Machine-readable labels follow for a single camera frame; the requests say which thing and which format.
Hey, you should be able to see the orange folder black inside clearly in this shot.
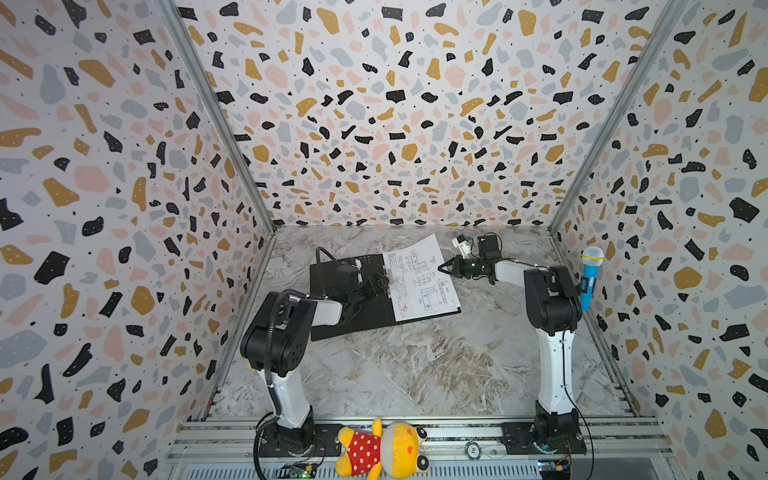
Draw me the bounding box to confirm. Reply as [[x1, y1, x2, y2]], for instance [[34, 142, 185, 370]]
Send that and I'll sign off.
[[309, 254, 461, 341]]

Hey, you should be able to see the paper with technical drawings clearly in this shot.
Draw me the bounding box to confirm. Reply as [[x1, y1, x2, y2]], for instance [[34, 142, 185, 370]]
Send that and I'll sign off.
[[383, 234, 461, 323]]

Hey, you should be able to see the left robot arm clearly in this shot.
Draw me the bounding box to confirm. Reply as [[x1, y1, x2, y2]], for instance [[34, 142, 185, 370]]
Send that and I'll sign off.
[[240, 262, 389, 455]]

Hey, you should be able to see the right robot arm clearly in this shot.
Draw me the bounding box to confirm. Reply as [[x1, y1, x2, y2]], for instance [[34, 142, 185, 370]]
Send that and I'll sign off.
[[438, 233, 587, 455]]

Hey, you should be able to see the blue toy microphone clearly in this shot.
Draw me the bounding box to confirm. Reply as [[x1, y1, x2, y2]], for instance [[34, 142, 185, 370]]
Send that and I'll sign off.
[[579, 245, 605, 312]]

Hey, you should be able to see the yellow plush toy red dress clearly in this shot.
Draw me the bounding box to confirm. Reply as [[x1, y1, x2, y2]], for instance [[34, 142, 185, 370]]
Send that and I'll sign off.
[[335, 419, 430, 479]]

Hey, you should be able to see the poker chip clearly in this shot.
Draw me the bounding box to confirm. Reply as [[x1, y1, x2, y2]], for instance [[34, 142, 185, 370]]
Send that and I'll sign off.
[[465, 441, 482, 461]]

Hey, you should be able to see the green circuit board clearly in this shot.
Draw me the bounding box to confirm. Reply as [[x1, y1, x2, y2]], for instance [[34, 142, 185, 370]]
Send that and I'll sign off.
[[277, 463, 317, 479]]

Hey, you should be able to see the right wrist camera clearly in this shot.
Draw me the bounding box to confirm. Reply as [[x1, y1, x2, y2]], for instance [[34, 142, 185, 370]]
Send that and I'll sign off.
[[452, 234, 473, 258]]

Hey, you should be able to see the black corrugated cable hose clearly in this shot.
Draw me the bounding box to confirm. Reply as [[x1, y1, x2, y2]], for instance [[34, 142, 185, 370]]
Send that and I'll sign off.
[[251, 246, 343, 480]]

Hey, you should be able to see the right circuit board with wires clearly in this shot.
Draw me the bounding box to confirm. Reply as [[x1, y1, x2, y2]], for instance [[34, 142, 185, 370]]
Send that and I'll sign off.
[[537, 460, 572, 480]]

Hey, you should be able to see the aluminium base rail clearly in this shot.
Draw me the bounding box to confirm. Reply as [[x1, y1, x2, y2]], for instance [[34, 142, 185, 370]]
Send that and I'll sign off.
[[165, 416, 685, 479]]

